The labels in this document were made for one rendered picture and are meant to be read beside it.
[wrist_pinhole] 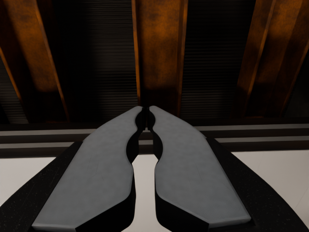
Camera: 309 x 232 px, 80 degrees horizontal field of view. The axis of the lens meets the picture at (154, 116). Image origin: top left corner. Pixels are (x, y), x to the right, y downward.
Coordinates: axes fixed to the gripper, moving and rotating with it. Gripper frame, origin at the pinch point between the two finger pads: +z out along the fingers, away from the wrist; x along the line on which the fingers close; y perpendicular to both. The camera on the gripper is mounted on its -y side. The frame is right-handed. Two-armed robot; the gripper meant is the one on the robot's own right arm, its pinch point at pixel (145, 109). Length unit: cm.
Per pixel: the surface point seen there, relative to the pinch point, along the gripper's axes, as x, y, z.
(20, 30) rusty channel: -21.3, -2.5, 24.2
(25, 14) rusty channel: -19.7, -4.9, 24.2
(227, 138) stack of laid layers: 9.7, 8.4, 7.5
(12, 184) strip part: -17.4, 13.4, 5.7
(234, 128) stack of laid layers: 11.2, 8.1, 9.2
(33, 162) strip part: -13.5, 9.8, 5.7
